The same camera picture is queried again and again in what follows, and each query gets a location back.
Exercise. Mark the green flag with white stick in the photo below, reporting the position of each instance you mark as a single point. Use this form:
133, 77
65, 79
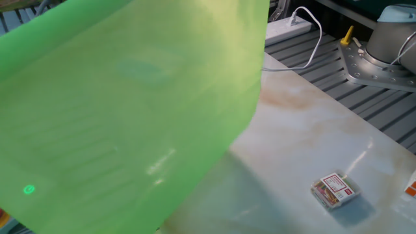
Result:
130, 113

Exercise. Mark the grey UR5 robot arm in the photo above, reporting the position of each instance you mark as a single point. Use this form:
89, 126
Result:
386, 42

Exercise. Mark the glossy marble pattern board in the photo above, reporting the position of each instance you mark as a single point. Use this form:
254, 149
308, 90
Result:
308, 136

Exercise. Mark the white power strip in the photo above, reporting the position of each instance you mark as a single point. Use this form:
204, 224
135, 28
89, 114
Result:
279, 31

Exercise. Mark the clear box of paper clips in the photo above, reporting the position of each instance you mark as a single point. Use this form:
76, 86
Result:
333, 191

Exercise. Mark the yellow plastic hook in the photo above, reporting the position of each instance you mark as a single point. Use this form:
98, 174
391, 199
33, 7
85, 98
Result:
347, 37

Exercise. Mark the rubik's cube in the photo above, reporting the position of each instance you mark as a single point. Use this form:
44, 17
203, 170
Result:
412, 188

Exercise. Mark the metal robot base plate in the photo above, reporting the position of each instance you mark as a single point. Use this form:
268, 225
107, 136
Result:
357, 68

